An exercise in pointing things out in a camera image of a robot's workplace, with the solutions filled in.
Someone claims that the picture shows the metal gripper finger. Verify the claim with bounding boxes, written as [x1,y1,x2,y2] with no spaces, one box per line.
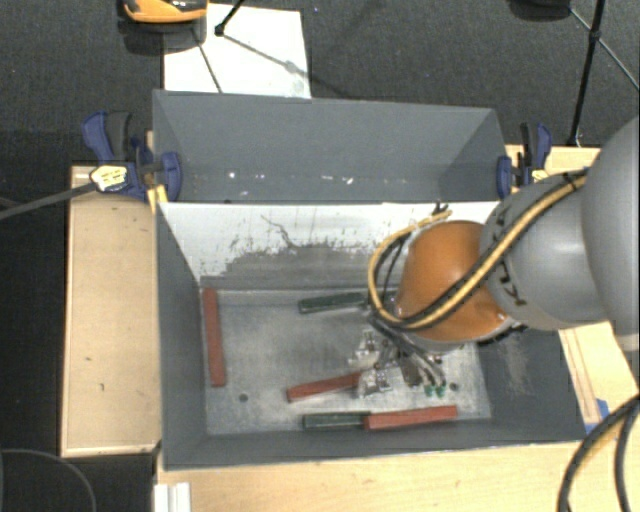
[347,330,382,370]
[354,368,393,400]

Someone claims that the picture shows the red-brown flat block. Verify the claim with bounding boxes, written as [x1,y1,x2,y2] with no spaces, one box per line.
[285,371,363,403]
[201,286,228,388]
[362,404,459,432]

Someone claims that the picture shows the dark green flat block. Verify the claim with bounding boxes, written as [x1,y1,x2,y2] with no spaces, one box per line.
[301,410,372,432]
[297,292,370,316]

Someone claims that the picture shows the grey metal bin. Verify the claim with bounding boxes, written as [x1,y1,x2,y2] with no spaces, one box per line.
[151,88,587,471]

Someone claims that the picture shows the pale wood flat board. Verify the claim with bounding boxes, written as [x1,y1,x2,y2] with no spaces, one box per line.
[60,164,162,459]

